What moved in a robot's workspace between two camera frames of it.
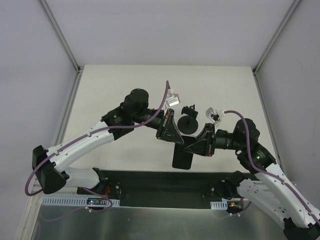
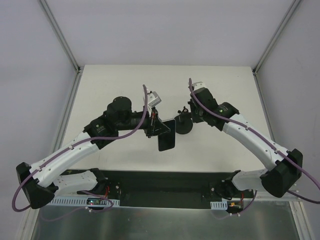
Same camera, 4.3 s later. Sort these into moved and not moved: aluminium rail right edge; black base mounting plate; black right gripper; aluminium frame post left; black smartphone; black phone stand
Moved: black right gripper; black phone stand; black smartphone
Not moved: black base mounting plate; aluminium rail right edge; aluminium frame post left
